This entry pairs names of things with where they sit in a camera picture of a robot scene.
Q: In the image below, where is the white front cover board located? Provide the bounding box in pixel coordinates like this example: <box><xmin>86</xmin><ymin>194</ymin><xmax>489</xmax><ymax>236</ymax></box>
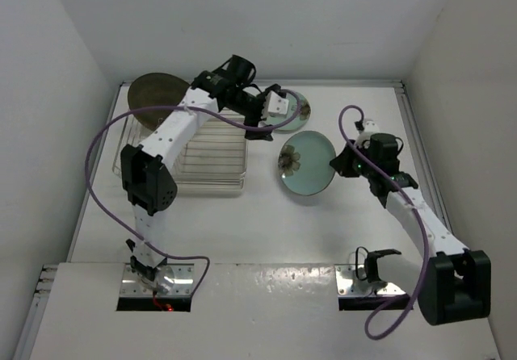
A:
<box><xmin>31</xmin><ymin>263</ymin><xmax>499</xmax><ymax>359</ymax></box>

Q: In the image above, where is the right black thin cable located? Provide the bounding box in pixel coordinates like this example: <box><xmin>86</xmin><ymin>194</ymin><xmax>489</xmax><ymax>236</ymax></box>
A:
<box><xmin>353</xmin><ymin>245</ymin><xmax>375</xmax><ymax>284</ymax></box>

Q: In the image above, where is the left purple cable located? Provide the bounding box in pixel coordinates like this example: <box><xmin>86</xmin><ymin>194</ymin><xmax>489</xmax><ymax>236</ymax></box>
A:
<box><xmin>85</xmin><ymin>89</ymin><xmax>302</xmax><ymax>296</ymax></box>

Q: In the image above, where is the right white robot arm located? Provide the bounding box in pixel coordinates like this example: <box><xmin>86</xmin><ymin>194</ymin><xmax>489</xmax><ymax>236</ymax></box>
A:
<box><xmin>330</xmin><ymin>133</ymin><xmax>491</xmax><ymax>325</ymax></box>

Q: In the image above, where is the aluminium frame rail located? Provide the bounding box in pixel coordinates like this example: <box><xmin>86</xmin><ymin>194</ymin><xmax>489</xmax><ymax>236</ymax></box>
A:
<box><xmin>394</xmin><ymin>82</ymin><xmax>451</xmax><ymax>229</ymax></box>

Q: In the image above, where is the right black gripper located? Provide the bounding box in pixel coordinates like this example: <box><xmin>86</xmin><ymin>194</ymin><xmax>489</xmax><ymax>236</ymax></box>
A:
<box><xmin>330</xmin><ymin>140</ymin><xmax>376</xmax><ymax>180</ymax></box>

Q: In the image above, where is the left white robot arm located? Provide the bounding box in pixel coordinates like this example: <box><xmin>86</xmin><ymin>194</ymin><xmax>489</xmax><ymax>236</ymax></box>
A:
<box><xmin>120</xmin><ymin>56</ymin><xmax>288</xmax><ymax>283</ymax></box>

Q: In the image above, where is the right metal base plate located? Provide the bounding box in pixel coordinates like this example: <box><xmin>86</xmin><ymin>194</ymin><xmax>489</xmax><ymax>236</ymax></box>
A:
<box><xmin>334</xmin><ymin>264</ymin><xmax>405</xmax><ymax>299</ymax></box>

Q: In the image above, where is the brown plate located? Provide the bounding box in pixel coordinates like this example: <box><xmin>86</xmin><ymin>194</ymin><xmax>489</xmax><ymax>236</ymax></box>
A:
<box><xmin>128</xmin><ymin>73</ymin><xmax>190</xmax><ymax>131</ymax></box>

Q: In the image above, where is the purple cable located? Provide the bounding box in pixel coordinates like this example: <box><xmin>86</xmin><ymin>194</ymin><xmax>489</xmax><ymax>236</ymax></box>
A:
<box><xmin>338</xmin><ymin>105</ymin><xmax>430</xmax><ymax>341</ymax></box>
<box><xmin>85</xmin><ymin>89</ymin><xmax>302</xmax><ymax>296</ymax></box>

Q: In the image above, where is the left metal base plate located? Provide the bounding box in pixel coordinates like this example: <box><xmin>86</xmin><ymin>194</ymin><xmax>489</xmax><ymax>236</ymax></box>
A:
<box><xmin>119</xmin><ymin>264</ymin><xmax>194</xmax><ymax>299</ymax></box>

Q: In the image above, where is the metal base plate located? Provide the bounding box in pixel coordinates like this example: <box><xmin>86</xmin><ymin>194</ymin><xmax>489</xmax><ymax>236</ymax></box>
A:
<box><xmin>119</xmin><ymin>264</ymin><xmax>194</xmax><ymax>299</ymax></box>
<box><xmin>334</xmin><ymin>264</ymin><xmax>405</xmax><ymax>299</ymax></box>

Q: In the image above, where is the wire dish rack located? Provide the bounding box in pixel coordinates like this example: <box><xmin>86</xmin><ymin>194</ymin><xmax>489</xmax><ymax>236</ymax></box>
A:
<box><xmin>112</xmin><ymin>111</ymin><xmax>247</xmax><ymax>195</ymax></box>

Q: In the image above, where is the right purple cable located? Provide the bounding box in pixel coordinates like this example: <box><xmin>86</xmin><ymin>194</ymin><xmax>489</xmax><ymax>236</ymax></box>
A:
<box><xmin>338</xmin><ymin>105</ymin><xmax>430</xmax><ymax>341</ymax></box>

